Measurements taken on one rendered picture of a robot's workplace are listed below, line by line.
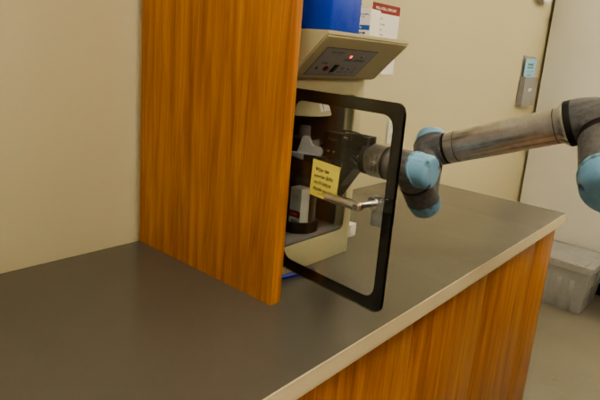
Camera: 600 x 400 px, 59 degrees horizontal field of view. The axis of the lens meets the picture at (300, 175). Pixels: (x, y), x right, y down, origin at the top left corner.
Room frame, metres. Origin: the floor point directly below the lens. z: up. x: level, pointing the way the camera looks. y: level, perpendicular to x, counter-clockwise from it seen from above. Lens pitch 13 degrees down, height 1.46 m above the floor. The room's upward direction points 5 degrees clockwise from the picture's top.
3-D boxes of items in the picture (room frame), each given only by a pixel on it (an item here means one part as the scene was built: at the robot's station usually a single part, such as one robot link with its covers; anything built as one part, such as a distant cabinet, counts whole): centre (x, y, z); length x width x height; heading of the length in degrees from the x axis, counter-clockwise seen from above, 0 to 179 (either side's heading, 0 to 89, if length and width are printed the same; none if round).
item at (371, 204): (0.97, -0.10, 1.20); 0.10 x 0.05 x 0.03; 44
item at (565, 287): (3.40, -1.73, 0.17); 0.60 x 0.42 x 0.33; 48
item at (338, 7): (1.17, -0.03, 1.56); 0.10 x 0.10 x 0.09; 50
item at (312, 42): (1.24, -0.09, 1.46); 0.32 x 0.11 x 0.10; 140
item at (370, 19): (1.28, -0.12, 1.54); 0.05 x 0.05 x 0.06; 58
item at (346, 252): (1.04, -0.07, 1.19); 0.30 x 0.01 x 0.40; 44
